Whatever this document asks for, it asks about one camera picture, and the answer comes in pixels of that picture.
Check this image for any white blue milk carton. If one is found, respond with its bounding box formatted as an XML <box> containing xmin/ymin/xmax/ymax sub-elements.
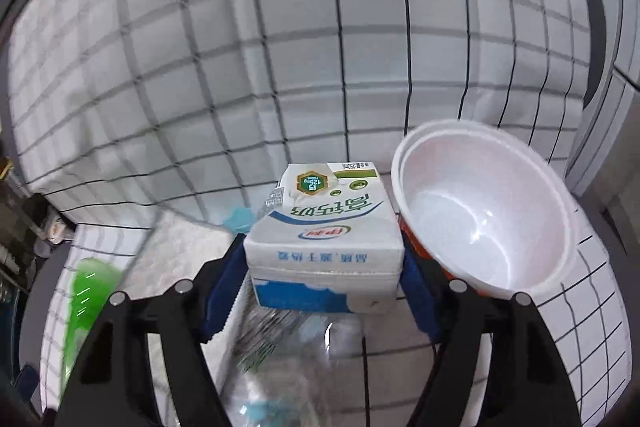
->
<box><xmin>243</xmin><ymin>162</ymin><xmax>406</xmax><ymax>315</ymax></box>

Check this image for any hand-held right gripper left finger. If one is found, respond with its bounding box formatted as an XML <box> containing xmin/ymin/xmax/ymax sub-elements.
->
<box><xmin>52</xmin><ymin>234</ymin><xmax>248</xmax><ymax>427</ymax></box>

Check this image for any light blue plastic piece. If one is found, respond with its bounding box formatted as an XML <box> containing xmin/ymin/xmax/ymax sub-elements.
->
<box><xmin>222</xmin><ymin>206</ymin><xmax>259</xmax><ymax>235</ymax></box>

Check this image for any dark grey office chair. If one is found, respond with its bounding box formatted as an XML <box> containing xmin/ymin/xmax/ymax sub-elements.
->
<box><xmin>560</xmin><ymin>0</ymin><xmax>640</xmax><ymax>408</ymax></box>

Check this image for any orange white instant noodle bowl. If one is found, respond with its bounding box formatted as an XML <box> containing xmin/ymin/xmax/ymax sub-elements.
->
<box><xmin>391</xmin><ymin>119</ymin><xmax>581</xmax><ymax>300</ymax></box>

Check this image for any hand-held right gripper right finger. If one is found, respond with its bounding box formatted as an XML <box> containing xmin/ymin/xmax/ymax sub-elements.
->
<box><xmin>400</xmin><ymin>242</ymin><xmax>583</xmax><ymax>427</ymax></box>

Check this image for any green plastic bottle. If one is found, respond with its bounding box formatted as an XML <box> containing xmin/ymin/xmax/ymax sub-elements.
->
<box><xmin>60</xmin><ymin>257</ymin><xmax>126</xmax><ymax>388</ymax></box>

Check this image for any clear plastic bottle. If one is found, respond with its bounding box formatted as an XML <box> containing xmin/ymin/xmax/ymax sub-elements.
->
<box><xmin>220</xmin><ymin>307</ymin><xmax>371</xmax><ymax>427</ymax></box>

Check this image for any white black checkered cloth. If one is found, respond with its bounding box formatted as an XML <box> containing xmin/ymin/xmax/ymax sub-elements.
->
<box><xmin>5</xmin><ymin>0</ymin><xmax>631</xmax><ymax>427</ymax></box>

